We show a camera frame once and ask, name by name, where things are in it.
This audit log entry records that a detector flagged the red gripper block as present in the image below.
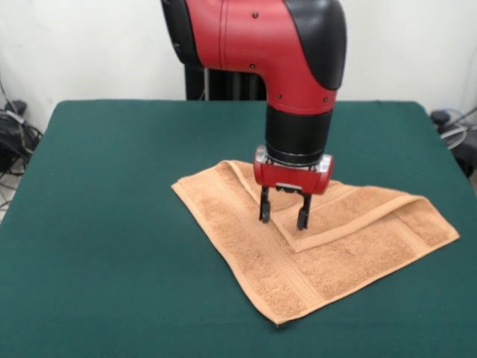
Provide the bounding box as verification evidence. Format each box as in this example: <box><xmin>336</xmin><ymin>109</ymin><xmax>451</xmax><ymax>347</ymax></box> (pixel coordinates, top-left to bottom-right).
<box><xmin>253</xmin><ymin>146</ymin><xmax>335</xmax><ymax>232</ymax></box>

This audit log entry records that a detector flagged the dark green table cloth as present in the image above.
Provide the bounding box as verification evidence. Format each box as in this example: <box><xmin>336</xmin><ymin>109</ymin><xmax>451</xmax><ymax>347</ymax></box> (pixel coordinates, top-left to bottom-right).
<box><xmin>0</xmin><ymin>99</ymin><xmax>477</xmax><ymax>358</ymax></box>

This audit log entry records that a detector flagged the tan terry towel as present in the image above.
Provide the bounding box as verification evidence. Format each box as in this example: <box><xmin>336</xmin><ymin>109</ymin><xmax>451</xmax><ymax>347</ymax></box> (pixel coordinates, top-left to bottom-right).
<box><xmin>171</xmin><ymin>160</ymin><xmax>461</xmax><ymax>324</ymax></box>

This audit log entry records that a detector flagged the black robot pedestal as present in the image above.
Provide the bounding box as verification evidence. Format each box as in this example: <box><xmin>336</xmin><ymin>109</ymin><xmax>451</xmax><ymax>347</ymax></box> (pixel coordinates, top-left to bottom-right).
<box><xmin>183</xmin><ymin>63</ymin><xmax>270</xmax><ymax>101</ymax></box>

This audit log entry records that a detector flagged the black cable tangle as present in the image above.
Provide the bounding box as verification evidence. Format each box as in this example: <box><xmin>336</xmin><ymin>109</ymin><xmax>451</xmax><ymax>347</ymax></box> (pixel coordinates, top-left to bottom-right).
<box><xmin>0</xmin><ymin>99</ymin><xmax>45</xmax><ymax>178</ymax></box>
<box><xmin>429</xmin><ymin>107</ymin><xmax>477</xmax><ymax>180</ymax></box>

